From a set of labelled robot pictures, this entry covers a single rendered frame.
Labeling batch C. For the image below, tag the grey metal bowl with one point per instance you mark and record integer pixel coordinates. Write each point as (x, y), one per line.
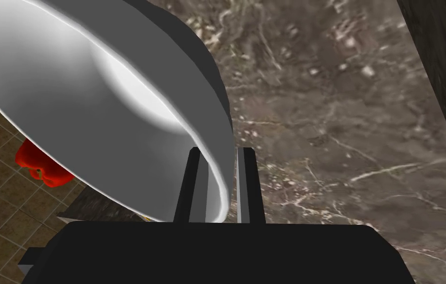
(89, 98)

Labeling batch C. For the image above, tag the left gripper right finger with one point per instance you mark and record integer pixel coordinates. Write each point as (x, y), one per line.
(248, 189)

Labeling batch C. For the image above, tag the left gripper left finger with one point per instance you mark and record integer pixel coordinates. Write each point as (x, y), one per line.
(188, 189)

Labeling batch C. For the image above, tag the red bell pepper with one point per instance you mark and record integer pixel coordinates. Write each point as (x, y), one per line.
(40, 165)

